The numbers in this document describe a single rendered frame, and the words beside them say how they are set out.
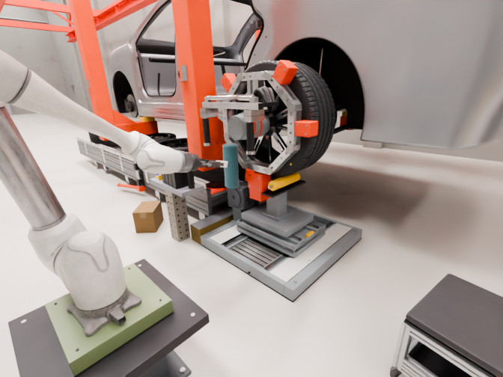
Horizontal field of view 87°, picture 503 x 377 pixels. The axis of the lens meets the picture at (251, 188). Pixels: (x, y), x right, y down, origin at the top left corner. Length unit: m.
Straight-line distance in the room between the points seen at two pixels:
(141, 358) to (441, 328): 0.91
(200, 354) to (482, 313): 1.04
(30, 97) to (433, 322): 1.29
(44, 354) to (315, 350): 0.97
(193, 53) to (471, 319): 1.74
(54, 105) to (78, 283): 0.51
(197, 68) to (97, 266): 1.25
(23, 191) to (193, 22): 1.24
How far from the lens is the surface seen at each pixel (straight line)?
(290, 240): 1.68
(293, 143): 1.37
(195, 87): 1.76
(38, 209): 1.07
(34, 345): 1.20
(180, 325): 1.04
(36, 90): 0.87
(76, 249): 0.95
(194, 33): 1.80
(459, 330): 1.10
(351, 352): 1.37
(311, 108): 1.39
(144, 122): 3.72
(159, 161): 1.04
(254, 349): 1.32
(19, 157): 1.03
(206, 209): 2.09
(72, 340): 1.06
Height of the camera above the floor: 1.04
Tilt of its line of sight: 21 degrees down
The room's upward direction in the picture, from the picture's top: 2 degrees counter-clockwise
